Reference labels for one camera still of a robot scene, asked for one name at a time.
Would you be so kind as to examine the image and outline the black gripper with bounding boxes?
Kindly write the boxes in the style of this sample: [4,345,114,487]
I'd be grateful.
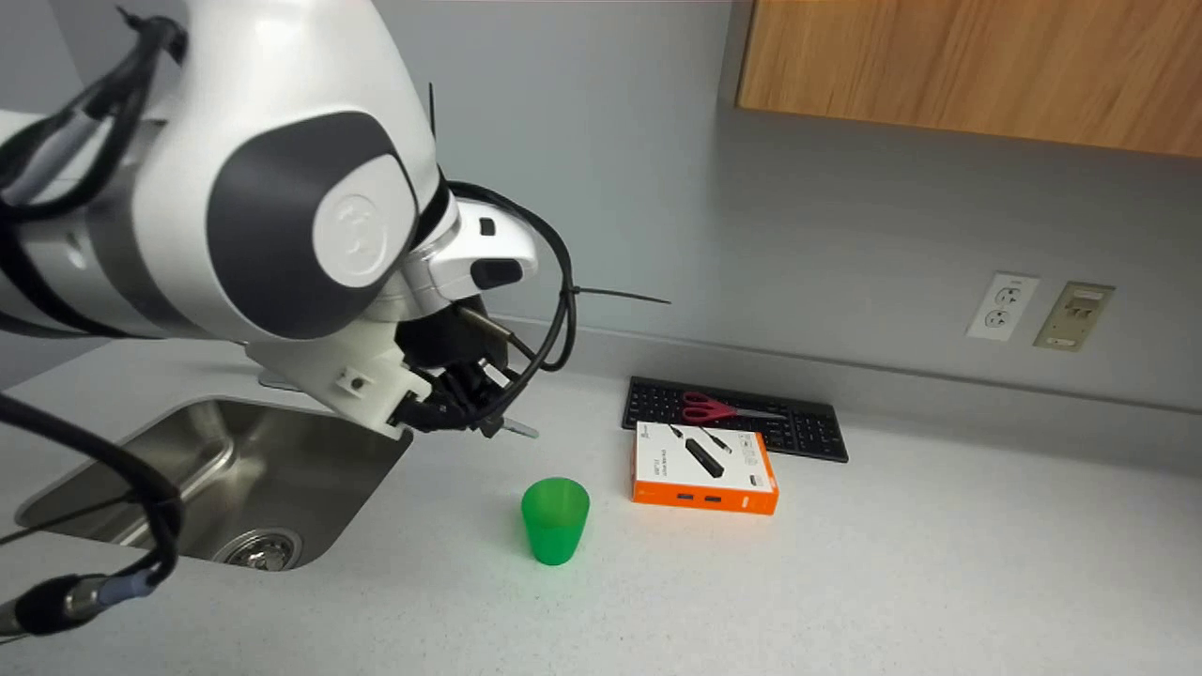
[396,306,526,440]

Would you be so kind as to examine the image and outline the green plastic cup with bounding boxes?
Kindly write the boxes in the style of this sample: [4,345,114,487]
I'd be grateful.
[517,472,592,572]

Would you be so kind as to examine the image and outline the black zip tie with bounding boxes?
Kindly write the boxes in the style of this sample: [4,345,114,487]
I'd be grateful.
[566,280,675,306]

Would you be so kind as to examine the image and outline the orange and white box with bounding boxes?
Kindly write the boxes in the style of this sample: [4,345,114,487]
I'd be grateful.
[626,416,785,517]

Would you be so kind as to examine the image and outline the stainless steel sink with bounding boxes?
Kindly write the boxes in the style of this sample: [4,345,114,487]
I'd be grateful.
[12,394,416,574]

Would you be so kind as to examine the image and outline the round metal sink drain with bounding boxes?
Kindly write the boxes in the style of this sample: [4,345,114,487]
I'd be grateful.
[219,524,305,574]

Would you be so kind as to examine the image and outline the black keyboard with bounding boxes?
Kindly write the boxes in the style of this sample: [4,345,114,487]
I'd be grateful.
[620,373,851,464]

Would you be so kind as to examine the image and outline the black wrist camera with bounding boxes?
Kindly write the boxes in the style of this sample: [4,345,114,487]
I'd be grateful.
[447,301,523,369]

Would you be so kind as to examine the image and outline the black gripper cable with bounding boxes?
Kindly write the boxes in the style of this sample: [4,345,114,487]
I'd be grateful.
[442,176,581,424]

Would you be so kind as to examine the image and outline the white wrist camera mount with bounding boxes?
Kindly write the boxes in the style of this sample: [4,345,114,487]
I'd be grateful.
[244,328,421,444]

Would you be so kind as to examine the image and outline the red handled scissors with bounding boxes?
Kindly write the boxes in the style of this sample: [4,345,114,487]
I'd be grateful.
[675,391,785,428]

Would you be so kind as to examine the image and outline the black cable with connector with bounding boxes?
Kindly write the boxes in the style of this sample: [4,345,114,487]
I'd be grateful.
[0,391,188,638]

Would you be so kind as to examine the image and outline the white wall outlet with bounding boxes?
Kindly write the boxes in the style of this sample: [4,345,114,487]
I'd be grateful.
[964,271,1045,345]

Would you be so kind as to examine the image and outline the wooden wall cabinet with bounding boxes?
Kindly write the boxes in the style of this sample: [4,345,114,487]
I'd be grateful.
[732,0,1202,164]

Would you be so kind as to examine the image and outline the beige wall plate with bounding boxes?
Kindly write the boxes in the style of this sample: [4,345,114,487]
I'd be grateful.
[1033,279,1121,355]

